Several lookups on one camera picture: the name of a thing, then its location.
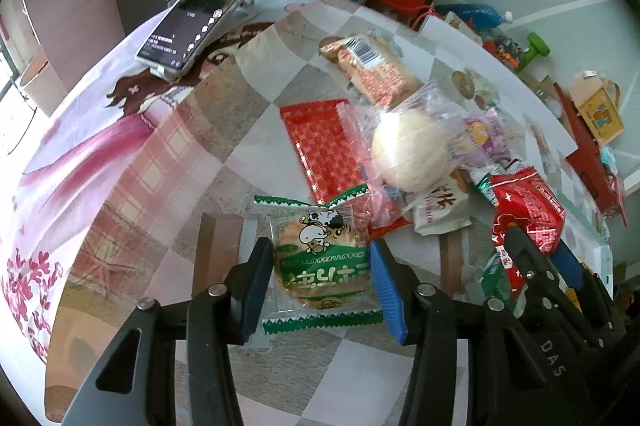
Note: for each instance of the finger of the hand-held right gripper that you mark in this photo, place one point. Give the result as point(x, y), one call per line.
point(522, 258)
point(567, 263)

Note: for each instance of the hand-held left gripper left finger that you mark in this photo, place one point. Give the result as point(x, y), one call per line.
point(255, 286)

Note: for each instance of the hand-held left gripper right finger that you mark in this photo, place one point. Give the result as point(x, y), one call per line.
point(387, 291)

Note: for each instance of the white and green packet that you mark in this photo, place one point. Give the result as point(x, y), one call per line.
point(492, 276)

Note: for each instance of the red snack packet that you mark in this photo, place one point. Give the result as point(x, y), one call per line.
point(525, 206)

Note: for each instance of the green cartoon cow snack packet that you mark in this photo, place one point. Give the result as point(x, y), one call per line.
point(320, 266)

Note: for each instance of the small dark green packet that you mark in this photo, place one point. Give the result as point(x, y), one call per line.
point(484, 188)

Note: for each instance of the bun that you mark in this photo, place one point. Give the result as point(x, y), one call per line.
point(405, 151)

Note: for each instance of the red patterned packet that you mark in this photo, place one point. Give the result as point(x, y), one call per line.
point(320, 146)

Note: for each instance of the orange snack packet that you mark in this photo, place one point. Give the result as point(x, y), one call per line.
point(380, 76)

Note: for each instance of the small white and red packet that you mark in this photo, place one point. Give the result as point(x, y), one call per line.
point(440, 211)

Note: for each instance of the light blue tissue pack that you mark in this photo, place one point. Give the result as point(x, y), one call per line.
point(607, 157)

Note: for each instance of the purple snack packet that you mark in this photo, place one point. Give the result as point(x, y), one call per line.
point(482, 136)

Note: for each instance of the pile of small toys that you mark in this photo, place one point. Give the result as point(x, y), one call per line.
point(505, 48)

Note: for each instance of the green dumbbell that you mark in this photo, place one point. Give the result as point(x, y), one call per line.
point(536, 46)

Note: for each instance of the white printed card box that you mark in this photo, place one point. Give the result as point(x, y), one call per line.
point(457, 22)

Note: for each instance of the blue bottle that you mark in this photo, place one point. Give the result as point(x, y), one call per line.
point(470, 13)

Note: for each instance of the smartphone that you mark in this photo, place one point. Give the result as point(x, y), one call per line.
point(200, 16)

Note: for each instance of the tan paper bucket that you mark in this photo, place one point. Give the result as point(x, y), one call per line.
point(32, 78)

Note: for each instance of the brown wooden chair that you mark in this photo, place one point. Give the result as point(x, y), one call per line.
point(75, 6)

